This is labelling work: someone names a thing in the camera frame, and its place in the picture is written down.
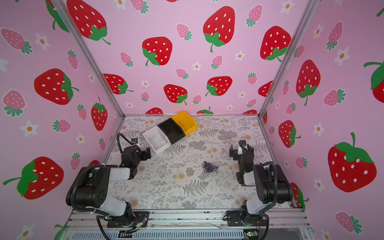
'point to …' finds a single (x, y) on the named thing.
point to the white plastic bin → (157, 138)
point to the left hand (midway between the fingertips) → (141, 147)
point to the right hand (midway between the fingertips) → (241, 144)
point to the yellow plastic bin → (186, 122)
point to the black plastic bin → (173, 132)
